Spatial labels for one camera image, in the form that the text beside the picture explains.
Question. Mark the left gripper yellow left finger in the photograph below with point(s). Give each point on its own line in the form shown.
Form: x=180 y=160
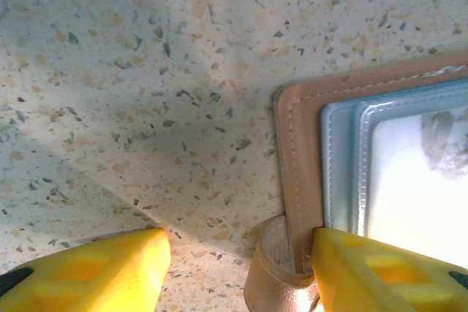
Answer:
x=91 y=275

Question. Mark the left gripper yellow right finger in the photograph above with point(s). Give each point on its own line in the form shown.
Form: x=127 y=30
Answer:
x=384 y=279

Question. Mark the tan leather card holder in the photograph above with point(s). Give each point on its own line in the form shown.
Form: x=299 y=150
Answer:
x=300 y=151

